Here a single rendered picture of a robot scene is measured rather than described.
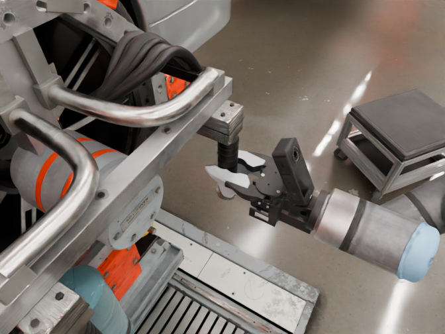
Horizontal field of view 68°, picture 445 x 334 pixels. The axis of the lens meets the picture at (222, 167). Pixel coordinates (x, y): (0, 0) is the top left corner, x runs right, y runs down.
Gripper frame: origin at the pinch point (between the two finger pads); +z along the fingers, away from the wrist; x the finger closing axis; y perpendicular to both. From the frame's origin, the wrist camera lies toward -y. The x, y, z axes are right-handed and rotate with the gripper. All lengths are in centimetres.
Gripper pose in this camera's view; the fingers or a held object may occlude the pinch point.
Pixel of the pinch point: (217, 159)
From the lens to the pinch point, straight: 59.7
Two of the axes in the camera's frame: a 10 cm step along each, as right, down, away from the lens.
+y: 0.0, 6.7, 7.4
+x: 5.0, -6.5, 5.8
